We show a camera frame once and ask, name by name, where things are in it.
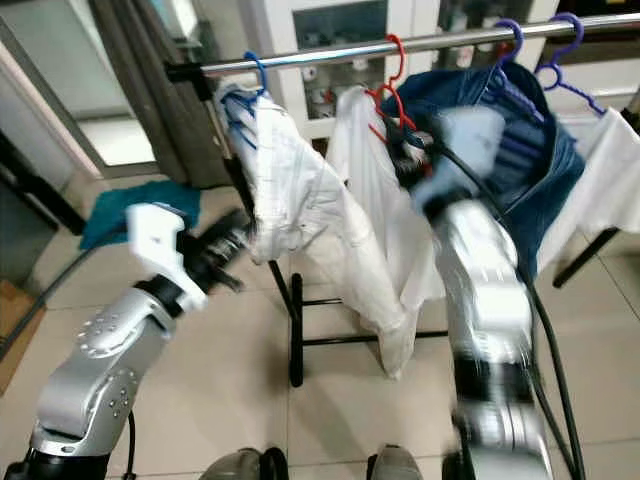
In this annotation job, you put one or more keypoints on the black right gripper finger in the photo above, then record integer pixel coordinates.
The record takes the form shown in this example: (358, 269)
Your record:
(402, 128)

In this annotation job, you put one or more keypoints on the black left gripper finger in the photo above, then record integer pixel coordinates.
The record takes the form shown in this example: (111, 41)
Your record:
(235, 230)
(228, 278)

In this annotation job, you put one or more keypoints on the red plastic hanger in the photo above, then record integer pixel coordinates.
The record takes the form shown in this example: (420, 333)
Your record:
(400, 60)

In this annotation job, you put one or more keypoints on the purple plastic hanger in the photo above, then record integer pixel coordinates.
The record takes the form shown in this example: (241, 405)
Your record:
(519, 40)
(578, 35)

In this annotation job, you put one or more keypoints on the blue plastic hanger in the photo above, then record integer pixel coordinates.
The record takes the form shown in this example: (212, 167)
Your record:
(263, 75)

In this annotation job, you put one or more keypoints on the plain white T-shirt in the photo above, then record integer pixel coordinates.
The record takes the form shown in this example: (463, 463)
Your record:
(380, 215)

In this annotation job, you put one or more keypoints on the white striped shirt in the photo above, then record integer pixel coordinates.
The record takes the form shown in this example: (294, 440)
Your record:
(310, 210)

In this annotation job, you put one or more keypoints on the teal floor mat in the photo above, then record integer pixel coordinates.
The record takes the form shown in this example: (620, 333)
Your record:
(130, 210)

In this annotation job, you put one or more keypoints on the blue denim garment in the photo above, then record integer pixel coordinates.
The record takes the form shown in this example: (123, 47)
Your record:
(555, 170)

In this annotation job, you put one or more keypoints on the grey curtain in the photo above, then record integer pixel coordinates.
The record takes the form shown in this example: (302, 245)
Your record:
(160, 90)

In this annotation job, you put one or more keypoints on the dark low furniture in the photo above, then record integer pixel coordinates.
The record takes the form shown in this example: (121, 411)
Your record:
(25, 220)

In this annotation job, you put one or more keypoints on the grey robot left foot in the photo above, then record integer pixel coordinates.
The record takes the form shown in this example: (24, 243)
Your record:
(235, 467)

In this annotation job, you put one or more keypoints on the grey robot foot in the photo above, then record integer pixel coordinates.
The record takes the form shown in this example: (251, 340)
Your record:
(395, 467)
(235, 467)

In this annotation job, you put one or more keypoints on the brown cardboard box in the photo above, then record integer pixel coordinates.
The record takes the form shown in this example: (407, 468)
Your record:
(10, 330)

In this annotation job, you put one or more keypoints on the glass sliding door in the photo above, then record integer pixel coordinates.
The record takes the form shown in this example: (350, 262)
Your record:
(60, 60)

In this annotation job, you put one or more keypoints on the grey robot right foot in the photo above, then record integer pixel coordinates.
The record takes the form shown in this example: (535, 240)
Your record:
(395, 467)

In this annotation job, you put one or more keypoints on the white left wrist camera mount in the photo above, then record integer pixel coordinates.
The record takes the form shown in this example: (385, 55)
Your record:
(160, 245)

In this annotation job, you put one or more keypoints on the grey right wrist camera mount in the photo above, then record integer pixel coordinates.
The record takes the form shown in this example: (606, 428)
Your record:
(465, 150)

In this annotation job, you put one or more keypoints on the silver clothes rail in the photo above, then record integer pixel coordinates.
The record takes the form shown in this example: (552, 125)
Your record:
(360, 50)

